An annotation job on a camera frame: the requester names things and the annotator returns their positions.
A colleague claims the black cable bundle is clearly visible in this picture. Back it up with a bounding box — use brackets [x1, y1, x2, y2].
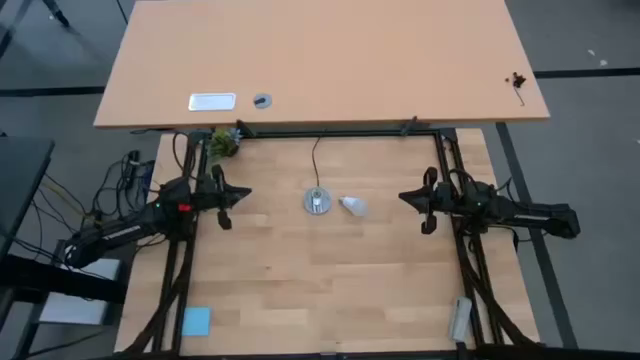
[29, 148, 167, 261]

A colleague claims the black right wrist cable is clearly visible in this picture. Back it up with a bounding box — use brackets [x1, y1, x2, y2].
[447, 168, 477, 194]

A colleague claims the white light bulb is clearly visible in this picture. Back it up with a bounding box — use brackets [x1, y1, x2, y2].
[338, 195, 369, 218]

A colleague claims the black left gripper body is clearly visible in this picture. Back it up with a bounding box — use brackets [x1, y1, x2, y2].
[194, 164, 234, 231]

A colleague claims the blue sticky note pad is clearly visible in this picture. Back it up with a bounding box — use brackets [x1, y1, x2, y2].
[181, 306, 213, 338]

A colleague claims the black chair leg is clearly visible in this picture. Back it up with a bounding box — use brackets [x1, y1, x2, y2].
[42, 0, 71, 29]

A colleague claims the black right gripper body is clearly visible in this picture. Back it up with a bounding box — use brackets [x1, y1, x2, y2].
[421, 166, 454, 235]

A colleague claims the grey rectangular device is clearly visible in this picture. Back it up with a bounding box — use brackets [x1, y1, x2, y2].
[448, 295, 474, 344]

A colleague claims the chrome lamp socket base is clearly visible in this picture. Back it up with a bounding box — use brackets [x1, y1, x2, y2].
[303, 186, 333, 217]

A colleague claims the beige desk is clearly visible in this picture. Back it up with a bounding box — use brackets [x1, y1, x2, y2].
[93, 0, 551, 130]

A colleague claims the black stand crossbar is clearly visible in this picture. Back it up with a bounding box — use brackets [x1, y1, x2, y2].
[0, 252, 127, 305]

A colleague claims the black aluminium frame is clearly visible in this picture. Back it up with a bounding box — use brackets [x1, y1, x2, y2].
[114, 127, 541, 360]

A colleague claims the dark dried flower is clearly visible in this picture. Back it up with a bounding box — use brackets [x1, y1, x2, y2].
[504, 72, 527, 107]

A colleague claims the white computer case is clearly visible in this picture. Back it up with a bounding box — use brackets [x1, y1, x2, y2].
[38, 258, 124, 327]

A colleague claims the thin black socket cable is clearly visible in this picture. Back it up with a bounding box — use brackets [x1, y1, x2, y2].
[311, 135, 322, 189]

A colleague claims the potted succulent plant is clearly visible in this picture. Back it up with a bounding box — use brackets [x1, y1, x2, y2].
[205, 127, 244, 164]

